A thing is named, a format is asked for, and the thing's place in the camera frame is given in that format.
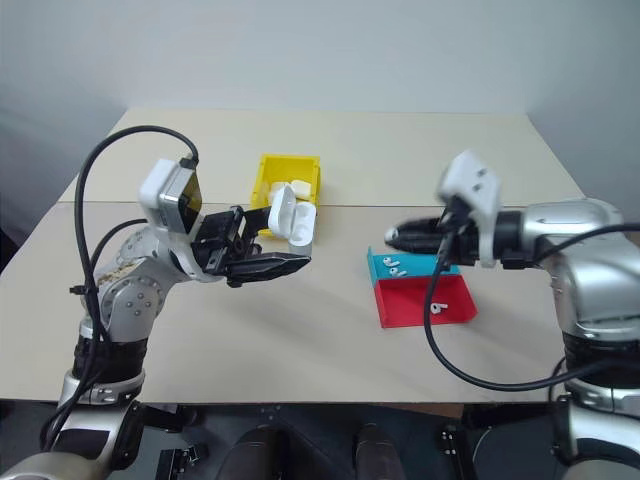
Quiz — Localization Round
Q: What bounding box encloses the black metal bracket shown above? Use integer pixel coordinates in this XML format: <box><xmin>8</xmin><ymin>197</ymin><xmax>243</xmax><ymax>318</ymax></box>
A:
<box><xmin>155</xmin><ymin>442</ymin><xmax>210</xmax><ymax>480</ymax></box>

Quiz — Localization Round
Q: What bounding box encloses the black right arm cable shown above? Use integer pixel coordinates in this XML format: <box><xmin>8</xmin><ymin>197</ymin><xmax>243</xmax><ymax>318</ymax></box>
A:
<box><xmin>422</xmin><ymin>209</ymin><xmax>640</xmax><ymax>392</ymax></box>

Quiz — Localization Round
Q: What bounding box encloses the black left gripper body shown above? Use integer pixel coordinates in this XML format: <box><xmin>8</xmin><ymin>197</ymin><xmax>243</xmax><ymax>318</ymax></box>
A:
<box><xmin>190</xmin><ymin>207</ymin><xmax>252</xmax><ymax>282</ymax></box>

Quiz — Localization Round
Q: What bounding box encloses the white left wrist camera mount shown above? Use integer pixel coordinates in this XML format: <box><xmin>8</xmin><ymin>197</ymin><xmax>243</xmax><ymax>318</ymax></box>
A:
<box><xmin>138</xmin><ymin>158</ymin><xmax>204</xmax><ymax>236</ymax></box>

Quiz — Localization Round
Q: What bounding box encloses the dark rounded shape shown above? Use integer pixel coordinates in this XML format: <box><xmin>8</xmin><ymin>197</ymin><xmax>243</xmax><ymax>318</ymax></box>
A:
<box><xmin>352</xmin><ymin>422</ymin><xmax>407</xmax><ymax>480</ymax></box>
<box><xmin>219</xmin><ymin>424</ymin><xmax>297</xmax><ymax>480</ymax></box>

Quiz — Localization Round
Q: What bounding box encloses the red plastic tray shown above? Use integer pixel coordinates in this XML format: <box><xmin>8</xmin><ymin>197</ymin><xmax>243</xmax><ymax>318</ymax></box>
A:
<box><xmin>373</xmin><ymin>273</ymin><xmax>479</xmax><ymax>330</ymax></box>

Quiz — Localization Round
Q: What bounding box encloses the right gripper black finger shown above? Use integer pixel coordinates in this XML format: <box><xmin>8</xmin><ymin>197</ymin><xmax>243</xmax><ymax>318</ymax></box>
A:
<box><xmin>383</xmin><ymin>231</ymin><xmax>444</xmax><ymax>253</ymax></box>
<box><xmin>385</xmin><ymin>214</ymin><xmax>445</xmax><ymax>235</ymax></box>

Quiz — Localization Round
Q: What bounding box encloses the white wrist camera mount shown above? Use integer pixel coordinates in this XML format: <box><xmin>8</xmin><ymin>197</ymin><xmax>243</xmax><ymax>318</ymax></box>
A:
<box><xmin>138</xmin><ymin>158</ymin><xmax>204</xmax><ymax>236</ymax></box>
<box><xmin>437</xmin><ymin>149</ymin><xmax>503</xmax><ymax>268</ymax></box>

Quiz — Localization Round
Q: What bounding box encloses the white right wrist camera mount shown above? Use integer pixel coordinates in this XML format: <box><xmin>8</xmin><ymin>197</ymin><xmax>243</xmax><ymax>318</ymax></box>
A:
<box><xmin>437</xmin><ymin>149</ymin><xmax>503</xmax><ymax>268</ymax></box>

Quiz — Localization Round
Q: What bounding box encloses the blue plastic tray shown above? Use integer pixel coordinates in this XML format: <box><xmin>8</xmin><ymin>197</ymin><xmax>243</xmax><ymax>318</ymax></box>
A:
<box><xmin>366</xmin><ymin>245</ymin><xmax>461</xmax><ymax>290</ymax></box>

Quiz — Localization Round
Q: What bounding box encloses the yellow plastic bin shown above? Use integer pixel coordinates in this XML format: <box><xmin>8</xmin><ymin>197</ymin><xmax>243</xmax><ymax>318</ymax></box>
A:
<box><xmin>249</xmin><ymin>153</ymin><xmax>323</xmax><ymax>212</ymax></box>

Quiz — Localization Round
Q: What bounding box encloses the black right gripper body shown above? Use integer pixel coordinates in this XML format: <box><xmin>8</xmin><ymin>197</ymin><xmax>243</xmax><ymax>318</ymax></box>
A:
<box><xmin>437</xmin><ymin>207</ymin><xmax>482</xmax><ymax>267</ymax></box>

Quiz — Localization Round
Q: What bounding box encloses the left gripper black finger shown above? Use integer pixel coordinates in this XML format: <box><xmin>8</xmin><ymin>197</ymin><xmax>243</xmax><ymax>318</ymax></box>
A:
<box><xmin>223</xmin><ymin>251</ymin><xmax>314</xmax><ymax>290</ymax></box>
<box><xmin>238</xmin><ymin>207</ymin><xmax>276</xmax><ymax>240</ymax></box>

